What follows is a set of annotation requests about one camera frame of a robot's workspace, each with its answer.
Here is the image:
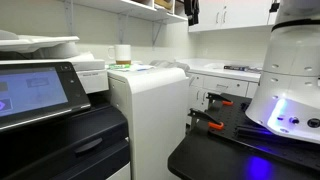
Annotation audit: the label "green marker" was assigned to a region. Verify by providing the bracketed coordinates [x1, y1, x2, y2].
[109, 64, 131, 69]

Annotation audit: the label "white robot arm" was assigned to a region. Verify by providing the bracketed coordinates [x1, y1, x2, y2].
[245, 0, 320, 144]

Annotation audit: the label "white mug brown base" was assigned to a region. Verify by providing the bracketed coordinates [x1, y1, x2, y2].
[108, 45, 131, 64]

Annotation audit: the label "white finisher unit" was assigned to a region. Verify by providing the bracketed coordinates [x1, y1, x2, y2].
[108, 68, 189, 180]

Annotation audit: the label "black orange clamp near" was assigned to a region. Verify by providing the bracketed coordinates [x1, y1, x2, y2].
[189, 108, 224, 130]

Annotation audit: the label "black orange clamp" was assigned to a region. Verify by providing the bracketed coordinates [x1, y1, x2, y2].
[189, 108, 224, 130]
[207, 92, 233, 106]

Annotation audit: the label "white base cabinet counter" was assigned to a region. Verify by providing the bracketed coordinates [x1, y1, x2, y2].
[179, 59, 263, 110]

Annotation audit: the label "black orange clamp far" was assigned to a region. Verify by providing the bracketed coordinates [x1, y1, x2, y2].
[207, 92, 233, 106]

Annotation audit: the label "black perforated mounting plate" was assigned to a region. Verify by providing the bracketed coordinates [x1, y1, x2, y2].
[208, 94, 320, 171]

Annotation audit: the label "dark book on counter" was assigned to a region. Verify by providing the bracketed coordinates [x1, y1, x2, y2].
[223, 65, 262, 73]

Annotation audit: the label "white upper cabinets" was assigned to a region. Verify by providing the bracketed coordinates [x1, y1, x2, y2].
[189, 0, 280, 32]

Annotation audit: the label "white office printer copier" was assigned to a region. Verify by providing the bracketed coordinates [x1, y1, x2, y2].
[0, 29, 132, 180]

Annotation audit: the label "printer touchscreen panel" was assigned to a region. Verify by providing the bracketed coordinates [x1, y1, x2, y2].
[0, 62, 91, 132]

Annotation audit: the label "white wall shelf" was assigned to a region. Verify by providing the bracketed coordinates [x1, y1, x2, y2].
[59, 0, 187, 46]

